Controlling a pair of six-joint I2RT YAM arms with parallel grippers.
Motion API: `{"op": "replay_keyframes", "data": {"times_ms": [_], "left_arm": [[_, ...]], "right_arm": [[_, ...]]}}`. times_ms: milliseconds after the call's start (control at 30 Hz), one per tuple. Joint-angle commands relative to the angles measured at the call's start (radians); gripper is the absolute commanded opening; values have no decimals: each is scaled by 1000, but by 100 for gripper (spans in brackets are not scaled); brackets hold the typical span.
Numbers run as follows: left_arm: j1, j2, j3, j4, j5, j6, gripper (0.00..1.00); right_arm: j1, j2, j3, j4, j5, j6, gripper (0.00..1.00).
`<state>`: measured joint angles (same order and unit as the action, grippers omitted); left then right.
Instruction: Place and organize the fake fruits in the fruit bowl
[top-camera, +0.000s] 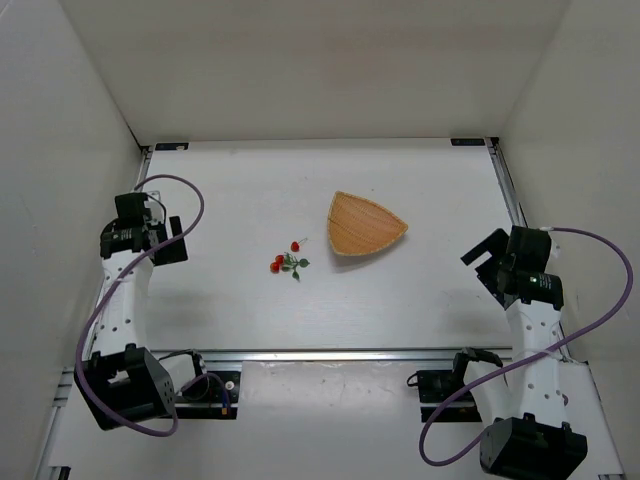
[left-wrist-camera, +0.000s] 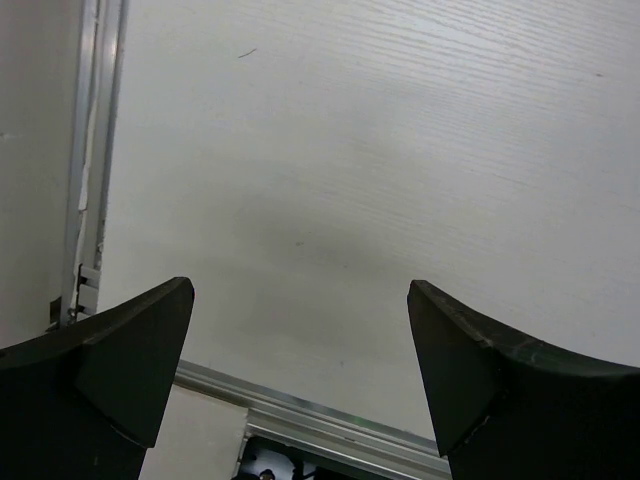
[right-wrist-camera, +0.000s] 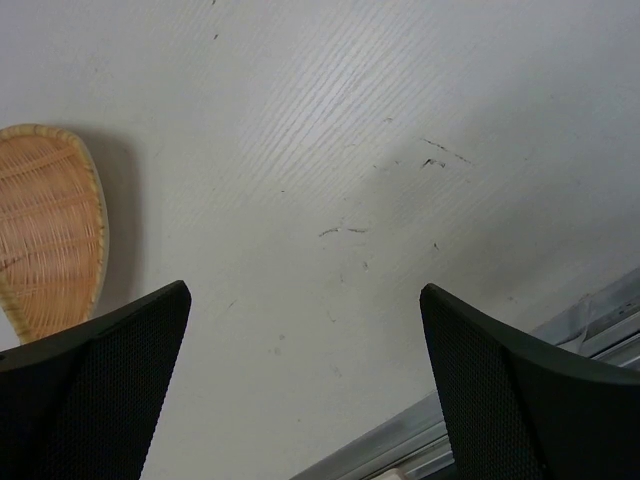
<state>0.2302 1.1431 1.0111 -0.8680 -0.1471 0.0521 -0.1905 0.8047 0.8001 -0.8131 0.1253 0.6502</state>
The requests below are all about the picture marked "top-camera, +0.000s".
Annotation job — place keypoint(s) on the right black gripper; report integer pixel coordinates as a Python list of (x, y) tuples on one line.
[(489, 265)]

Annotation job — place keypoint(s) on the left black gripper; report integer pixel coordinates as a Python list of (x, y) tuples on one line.
[(167, 245)]

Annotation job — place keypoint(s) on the fake cherry sprig with leaves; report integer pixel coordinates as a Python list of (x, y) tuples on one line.
[(288, 263)]

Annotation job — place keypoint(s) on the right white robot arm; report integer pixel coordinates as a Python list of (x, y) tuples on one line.
[(527, 432)]

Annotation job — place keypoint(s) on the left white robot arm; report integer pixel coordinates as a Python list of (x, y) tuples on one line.
[(117, 366)]

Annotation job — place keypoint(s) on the woven triangular fruit basket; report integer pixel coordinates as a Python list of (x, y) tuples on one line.
[(360, 227)]

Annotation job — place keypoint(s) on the right aluminium frame rail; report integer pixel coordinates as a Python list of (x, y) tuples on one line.
[(506, 183)]

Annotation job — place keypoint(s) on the aluminium frame rail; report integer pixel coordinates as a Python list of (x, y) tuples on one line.
[(506, 183), (330, 355), (63, 389)]

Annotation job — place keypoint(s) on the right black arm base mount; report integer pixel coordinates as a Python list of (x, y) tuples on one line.
[(435, 386)]

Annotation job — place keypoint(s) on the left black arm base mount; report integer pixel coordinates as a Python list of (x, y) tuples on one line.
[(204, 392)]

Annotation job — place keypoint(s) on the front aluminium frame rail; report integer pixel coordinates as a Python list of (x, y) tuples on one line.
[(330, 355)]

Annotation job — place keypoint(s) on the left aluminium frame rail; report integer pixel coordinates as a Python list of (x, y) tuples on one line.
[(63, 389)]

